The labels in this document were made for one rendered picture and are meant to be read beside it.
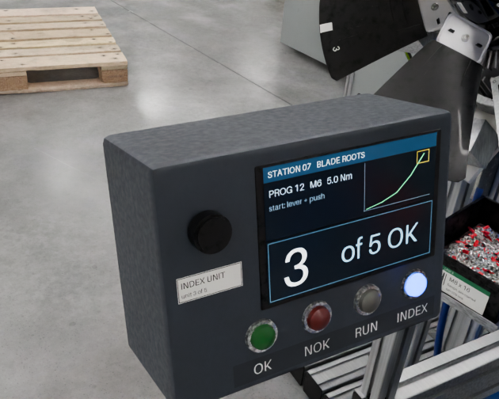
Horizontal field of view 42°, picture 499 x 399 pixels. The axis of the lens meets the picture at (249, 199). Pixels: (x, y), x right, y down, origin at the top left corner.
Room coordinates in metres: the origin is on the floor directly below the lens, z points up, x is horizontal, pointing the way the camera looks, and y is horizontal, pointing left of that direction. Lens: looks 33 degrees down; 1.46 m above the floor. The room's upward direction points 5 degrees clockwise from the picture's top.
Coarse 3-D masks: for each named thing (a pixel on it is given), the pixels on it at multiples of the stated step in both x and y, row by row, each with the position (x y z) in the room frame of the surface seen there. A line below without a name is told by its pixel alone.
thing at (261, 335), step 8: (264, 320) 0.36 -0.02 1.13; (256, 328) 0.35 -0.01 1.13; (264, 328) 0.35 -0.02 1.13; (272, 328) 0.36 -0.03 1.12; (248, 336) 0.35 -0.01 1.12; (256, 336) 0.35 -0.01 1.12; (264, 336) 0.35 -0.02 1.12; (272, 336) 0.35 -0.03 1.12; (248, 344) 0.34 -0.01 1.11; (256, 344) 0.34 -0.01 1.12; (264, 344) 0.35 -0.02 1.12; (272, 344) 0.35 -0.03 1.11
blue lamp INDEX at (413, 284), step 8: (408, 272) 0.43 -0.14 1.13; (416, 272) 0.43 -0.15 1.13; (424, 272) 0.44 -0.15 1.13; (408, 280) 0.43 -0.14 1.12; (416, 280) 0.43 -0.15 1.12; (424, 280) 0.43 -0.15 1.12; (408, 288) 0.42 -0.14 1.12; (416, 288) 0.42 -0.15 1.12; (424, 288) 0.43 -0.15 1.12; (408, 296) 0.42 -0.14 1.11; (416, 296) 0.43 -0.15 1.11
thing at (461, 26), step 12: (444, 24) 1.15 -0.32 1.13; (456, 24) 1.15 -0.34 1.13; (468, 24) 1.16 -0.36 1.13; (444, 36) 1.14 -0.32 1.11; (456, 36) 1.14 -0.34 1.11; (480, 36) 1.15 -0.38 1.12; (456, 48) 1.13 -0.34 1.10; (468, 48) 1.13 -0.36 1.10; (480, 48) 1.13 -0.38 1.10; (480, 60) 1.12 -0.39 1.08
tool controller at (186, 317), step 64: (192, 128) 0.45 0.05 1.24; (256, 128) 0.44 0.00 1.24; (320, 128) 0.44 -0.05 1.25; (384, 128) 0.45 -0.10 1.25; (448, 128) 0.48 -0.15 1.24; (128, 192) 0.38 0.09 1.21; (192, 192) 0.36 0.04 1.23; (256, 192) 0.38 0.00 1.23; (320, 192) 0.40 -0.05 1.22; (384, 192) 0.43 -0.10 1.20; (128, 256) 0.39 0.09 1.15; (192, 256) 0.35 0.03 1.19; (256, 256) 0.37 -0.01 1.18; (384, 256) 0.42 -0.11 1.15; (128, 320) 0.39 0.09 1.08; (192, 320) 0.33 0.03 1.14; (256, 320) 0.36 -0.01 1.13; (384, 320) 0.41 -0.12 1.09; (192, 384) 0.32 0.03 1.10; (256, 384) 0.34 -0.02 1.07
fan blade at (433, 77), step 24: (432, 48) 1.12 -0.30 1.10; (408, 72) 1.09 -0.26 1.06; (432, 72) 1.09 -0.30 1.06; (456, 72) 1.09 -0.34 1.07; (480, 72) 1.10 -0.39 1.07; (384, 96) 1.07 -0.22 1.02; (408, 96) 1.06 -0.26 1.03; (432, 96) 1.06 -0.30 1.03; (456, 96) 1.07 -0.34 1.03; (456, 120) 1.04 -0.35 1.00; (456, 144) 1.01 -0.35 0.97; (456, 168) 0.98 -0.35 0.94
